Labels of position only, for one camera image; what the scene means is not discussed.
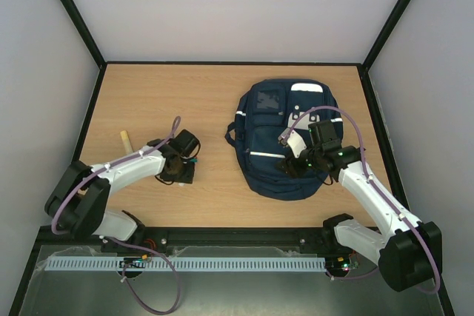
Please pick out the navy blue student backpack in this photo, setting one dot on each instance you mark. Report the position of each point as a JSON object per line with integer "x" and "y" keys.
{"x": 270, "y": 110}

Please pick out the yellow glue stick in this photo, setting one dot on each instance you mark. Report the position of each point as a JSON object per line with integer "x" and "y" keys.
{"x": 126, "y": 142}

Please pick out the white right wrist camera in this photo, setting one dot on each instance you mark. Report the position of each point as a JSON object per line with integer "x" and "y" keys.
{"x": 290, "y": 138}

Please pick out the controller circuit board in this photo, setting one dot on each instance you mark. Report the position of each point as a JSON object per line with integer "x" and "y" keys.
{"x": 134, "y": 262}
{"x": 344, "y": 263}

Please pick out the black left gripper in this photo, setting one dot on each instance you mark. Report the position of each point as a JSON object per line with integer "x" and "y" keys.
{"x": 187, "y": 178}

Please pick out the light blue slotted cable duct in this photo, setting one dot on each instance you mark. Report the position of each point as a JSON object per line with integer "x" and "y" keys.
{"x": 189, "y": 264}

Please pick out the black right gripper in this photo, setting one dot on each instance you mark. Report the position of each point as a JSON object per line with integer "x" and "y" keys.
{"x": 289, "y": 165}

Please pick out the right controller circuit board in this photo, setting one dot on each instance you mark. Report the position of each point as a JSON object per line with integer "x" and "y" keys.
{"x": 344, "y": 263}

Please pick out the black aluminium frame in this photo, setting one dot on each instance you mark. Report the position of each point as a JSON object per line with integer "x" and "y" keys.
{"x": 225, "y": 236}

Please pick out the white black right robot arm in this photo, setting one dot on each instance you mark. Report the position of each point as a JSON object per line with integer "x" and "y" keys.
{"x": 406, "y": 251}

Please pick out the left controller circuit board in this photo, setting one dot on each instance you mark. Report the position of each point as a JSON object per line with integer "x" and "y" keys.
{"x": 134, "y": 262}

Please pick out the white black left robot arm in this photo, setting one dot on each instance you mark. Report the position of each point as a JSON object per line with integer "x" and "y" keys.
{"x": 78, "y": 204}

